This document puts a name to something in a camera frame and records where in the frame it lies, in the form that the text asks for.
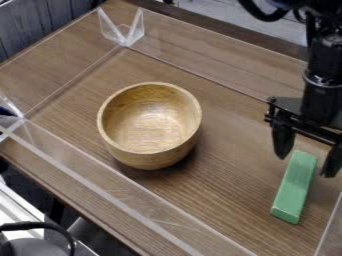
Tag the clear acrylic left bracket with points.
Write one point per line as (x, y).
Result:
(11, 117)

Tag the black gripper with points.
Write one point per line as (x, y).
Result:
(289, 122)

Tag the grey metal stand base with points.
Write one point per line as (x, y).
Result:
(38, 246)

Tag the clear acrylic corner bracket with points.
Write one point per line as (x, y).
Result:
(122, 34)

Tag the brown wooden bowl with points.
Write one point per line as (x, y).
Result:
(148, 123)

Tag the green rectangular block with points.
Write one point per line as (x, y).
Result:
(290, 198)

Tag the clear acrylic front wall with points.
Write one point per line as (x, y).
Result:
(152, 226)

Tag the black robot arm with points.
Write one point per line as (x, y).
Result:
(314, 114)

